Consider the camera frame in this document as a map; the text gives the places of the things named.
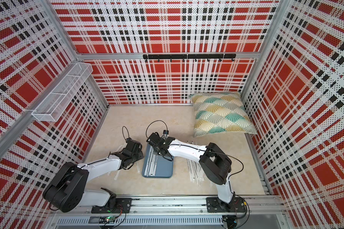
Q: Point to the black hook rail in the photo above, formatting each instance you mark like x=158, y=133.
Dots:
x=159, y=57

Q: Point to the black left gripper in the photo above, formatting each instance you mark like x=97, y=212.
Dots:
x=140, y=154

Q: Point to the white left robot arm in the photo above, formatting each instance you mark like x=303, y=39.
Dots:
x=67, y=190

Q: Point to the geometric patterned cushion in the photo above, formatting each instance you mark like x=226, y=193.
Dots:
x=220, y=112

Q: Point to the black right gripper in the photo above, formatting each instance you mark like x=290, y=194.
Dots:
x=156, y=150

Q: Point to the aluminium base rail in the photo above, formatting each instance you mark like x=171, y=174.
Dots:
x=178, y=212

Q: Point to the blue storage box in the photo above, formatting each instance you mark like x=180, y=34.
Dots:
x=164, y=167

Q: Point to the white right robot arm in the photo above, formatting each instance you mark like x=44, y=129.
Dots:
x=213, y=161

